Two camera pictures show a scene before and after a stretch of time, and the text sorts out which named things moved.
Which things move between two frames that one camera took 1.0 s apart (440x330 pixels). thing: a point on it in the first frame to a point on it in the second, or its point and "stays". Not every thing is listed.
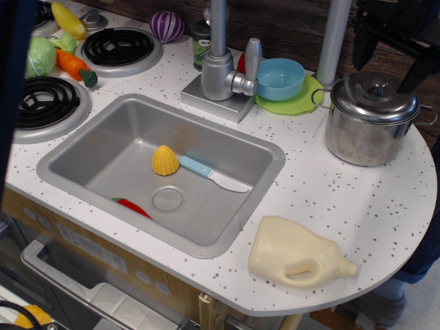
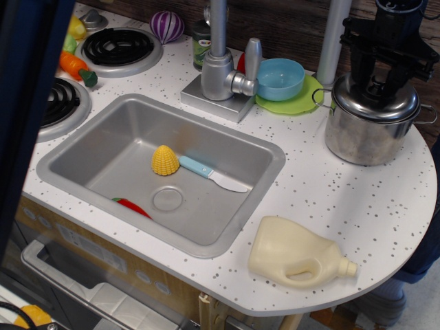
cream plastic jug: (279, 247) stays
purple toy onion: (167, 26) stays
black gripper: (412, 24) to (394, 35)
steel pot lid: (372, 96) stays
